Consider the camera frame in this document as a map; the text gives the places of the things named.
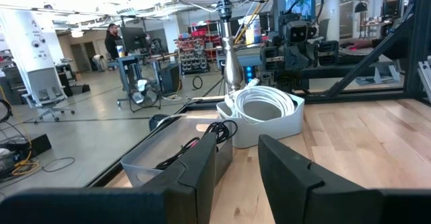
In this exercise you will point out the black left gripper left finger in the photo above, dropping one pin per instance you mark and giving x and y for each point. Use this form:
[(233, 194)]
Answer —
[(182, 197)]

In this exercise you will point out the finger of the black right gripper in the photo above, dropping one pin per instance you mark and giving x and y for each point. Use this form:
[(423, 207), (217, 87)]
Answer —
[(328, 53), (270, 58)]

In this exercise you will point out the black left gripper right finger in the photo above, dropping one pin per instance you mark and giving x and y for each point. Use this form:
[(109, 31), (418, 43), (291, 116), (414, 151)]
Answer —
[(289, 183)]

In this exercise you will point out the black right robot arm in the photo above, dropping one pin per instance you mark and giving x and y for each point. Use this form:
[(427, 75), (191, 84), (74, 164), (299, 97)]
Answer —
[(291, 81)]

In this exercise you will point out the white labelled bottle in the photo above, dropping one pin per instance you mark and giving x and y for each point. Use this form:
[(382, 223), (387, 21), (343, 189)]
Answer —
[(253, 30)]

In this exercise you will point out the silver table lamp white shade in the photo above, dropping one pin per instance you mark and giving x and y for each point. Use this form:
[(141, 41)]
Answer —
[(233, 66)]

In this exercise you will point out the grey translucent plastic bin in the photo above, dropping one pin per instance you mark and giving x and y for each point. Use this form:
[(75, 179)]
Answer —
[(148, 153)]

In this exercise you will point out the white plastic bin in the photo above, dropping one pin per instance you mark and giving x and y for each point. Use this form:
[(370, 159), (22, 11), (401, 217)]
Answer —
[(269, 131)]

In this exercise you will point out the shelf rack with red bins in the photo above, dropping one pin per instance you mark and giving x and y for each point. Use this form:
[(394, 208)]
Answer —
[(197, 52)]

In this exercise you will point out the small dark container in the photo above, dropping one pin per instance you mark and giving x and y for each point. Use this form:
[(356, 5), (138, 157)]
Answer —
[(156, 121)]

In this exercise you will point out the black computer tower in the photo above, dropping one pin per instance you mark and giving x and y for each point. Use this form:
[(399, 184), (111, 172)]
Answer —
[(170, 79)]

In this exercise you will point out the black floor fan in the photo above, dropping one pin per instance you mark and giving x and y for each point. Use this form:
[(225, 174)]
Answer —
[(144, 94)]

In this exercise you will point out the black computer monitor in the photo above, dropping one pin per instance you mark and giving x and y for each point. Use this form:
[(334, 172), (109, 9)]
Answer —
[(133, 38)]

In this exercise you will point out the blue standing desk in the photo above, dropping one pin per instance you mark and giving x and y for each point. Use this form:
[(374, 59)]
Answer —
[(129, 64)]

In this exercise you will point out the person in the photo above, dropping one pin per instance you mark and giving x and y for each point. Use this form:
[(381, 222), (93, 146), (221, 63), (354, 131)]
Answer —
[(112, 42), (98, 62)]

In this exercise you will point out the black floor box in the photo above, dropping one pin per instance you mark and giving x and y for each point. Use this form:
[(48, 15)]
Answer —
[(30, 145)]

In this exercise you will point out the grey office chair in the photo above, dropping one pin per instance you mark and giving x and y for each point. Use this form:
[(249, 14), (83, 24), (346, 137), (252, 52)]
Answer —
[(47, 99)]

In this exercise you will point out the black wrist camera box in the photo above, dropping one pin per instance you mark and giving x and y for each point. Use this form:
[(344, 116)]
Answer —
[(297, 31)]

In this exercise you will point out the black diagonal frame brace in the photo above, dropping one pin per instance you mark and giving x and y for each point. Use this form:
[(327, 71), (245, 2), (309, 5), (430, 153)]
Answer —
[(370, 56)]

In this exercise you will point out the wall screen blue picture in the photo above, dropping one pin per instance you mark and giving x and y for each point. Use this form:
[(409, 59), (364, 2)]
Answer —
[(298, 2)]

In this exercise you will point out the black aluminium frame post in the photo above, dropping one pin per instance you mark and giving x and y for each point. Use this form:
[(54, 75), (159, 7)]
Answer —
[(419, 32)]

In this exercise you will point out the silver metal bracket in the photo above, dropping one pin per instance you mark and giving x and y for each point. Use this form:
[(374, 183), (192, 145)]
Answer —
[(425, 79)]

